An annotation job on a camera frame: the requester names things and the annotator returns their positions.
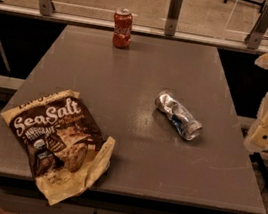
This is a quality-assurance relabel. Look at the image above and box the red coke can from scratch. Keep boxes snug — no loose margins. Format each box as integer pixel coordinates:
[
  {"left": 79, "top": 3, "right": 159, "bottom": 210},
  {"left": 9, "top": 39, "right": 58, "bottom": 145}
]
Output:
[{"left": 112, "top": 8, "right": 133, "bottom": 49}]

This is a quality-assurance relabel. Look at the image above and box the crushed silver can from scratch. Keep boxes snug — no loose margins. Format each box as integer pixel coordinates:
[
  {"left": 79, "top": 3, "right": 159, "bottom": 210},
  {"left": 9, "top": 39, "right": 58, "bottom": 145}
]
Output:
[{"left": 155, "top": 90, "right": 203, "bottom": 141}]

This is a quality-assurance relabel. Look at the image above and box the brown sea salt chip bag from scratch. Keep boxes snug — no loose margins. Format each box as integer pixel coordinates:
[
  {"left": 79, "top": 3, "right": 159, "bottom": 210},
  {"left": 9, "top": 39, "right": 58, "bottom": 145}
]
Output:
[{"left": 2, "top": 90, "right": 115, "bottom": 205}]

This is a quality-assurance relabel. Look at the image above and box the right metal bracket post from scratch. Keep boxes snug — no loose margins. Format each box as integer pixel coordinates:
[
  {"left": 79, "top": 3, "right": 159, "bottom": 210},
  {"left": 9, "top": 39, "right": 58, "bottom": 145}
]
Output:
[{"left": 244, "top": 4, "right": 268, "bottom": 50}]

